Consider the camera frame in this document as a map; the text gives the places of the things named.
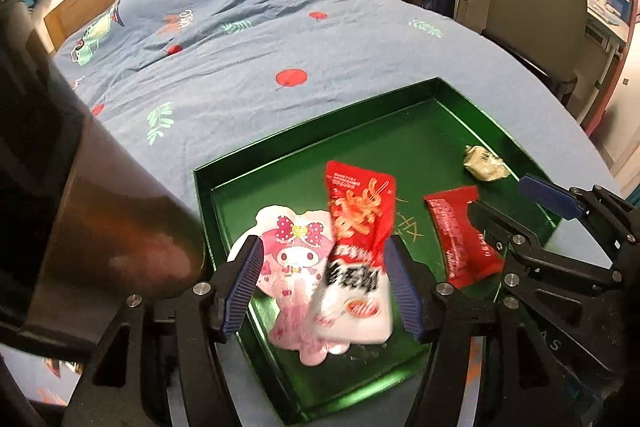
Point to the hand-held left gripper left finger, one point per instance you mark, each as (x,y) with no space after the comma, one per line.
(247,282)

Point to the dark red snack packet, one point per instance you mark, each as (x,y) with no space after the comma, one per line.
(450,227)

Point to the pink cartoon snack packet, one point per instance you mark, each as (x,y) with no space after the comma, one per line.
(292,252)

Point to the red white snack pouch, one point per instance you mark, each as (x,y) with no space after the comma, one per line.
(357,217)

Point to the cream candy packet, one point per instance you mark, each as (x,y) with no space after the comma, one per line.
(482,162)

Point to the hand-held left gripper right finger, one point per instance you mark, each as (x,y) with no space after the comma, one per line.
(402,292)

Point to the black brown bin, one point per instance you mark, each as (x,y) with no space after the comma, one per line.
(100,207)

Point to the green tray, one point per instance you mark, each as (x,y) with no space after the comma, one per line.
(310,177)

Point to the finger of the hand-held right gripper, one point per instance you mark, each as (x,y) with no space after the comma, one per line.
(495,227)
(545,194)

